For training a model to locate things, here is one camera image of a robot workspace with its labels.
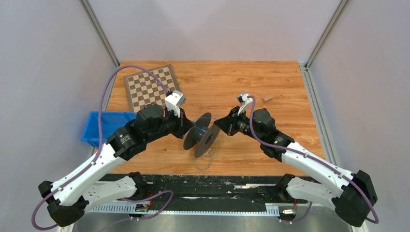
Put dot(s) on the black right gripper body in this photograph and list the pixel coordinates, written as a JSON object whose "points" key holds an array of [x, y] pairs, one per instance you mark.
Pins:
{"points": [[240, 123]]}

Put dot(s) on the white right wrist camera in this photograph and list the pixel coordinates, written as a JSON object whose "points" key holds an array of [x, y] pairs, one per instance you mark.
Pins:
{"points": [[245, 100]]}

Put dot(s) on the wooden chessboard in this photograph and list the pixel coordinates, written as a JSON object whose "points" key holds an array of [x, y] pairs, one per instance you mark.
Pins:
{"points": [[141, 89]]}

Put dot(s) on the blue plastic bin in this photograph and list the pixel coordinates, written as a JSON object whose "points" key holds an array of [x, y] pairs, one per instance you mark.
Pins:
{"points": [[110, 122]]}

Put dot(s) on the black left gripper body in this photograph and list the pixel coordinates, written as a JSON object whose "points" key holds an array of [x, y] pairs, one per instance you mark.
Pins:
{"points": [[170, 122]]}

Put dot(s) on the aluminium frame rail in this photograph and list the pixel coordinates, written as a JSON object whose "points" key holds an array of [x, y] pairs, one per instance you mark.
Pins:
{"points": [[141, 208]]}

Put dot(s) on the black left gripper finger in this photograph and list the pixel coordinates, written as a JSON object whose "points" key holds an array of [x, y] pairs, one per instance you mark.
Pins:
{"points": [[182, 130], [185, 122]]}

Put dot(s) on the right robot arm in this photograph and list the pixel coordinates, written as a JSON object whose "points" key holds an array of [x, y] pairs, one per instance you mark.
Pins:
{"points": [[351, 195]]}

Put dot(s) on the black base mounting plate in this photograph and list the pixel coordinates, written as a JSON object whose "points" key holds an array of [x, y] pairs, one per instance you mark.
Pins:
{"points": [[220, 193]]}

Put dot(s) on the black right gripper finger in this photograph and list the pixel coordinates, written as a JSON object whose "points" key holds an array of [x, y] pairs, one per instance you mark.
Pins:
{"points": [[228, 119], [224, 126]]}

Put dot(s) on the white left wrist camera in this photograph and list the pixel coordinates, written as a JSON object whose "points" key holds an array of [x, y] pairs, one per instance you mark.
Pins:
{"points": [[174, 101]]}

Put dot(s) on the black perforated cable spool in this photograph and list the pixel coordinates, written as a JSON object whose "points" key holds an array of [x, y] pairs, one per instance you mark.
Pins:
{"points": [[201, 135]]}

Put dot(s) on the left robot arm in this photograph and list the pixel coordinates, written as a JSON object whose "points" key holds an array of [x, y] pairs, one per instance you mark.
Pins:
{"points": [[71, 197]]}

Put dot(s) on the small wooden block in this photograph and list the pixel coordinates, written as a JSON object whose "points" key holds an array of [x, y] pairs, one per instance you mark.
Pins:
{"points": [[267, 98]]}

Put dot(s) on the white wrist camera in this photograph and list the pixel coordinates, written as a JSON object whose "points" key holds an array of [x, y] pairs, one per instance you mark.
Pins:
{"points": [[245, 100], [174, 101]]}

